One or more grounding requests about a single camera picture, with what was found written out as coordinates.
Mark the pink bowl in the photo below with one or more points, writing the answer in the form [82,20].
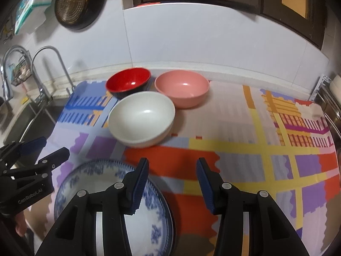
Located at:
[181,88]

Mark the metal shelf rack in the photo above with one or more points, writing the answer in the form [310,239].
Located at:
[330,104]

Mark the steel sink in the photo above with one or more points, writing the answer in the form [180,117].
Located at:
[26,120]

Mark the white bowl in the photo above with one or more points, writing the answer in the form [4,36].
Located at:
[141,117]

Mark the colourful patterned mat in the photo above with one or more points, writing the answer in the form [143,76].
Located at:
[239,144]

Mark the blue floral rim plate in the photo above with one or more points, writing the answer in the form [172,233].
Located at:
[155,218]

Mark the slim gooseneck faucet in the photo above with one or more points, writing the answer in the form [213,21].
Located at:
[67,77]

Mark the person's left hand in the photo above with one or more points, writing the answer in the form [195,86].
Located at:
[21,224]

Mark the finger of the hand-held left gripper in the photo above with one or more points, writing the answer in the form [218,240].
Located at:
[32,144]
[53,160]

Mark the black frying pan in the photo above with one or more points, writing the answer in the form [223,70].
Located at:
[74,2]

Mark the paper towel pack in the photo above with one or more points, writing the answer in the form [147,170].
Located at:
[32,0]

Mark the red bowl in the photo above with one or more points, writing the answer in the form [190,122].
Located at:
[128,80]

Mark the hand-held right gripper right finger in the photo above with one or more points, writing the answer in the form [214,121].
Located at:
[206,192]

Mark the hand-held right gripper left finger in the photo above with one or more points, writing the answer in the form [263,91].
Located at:
[138,189]

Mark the tall chrome faucet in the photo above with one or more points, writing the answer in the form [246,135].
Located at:
[6,85]

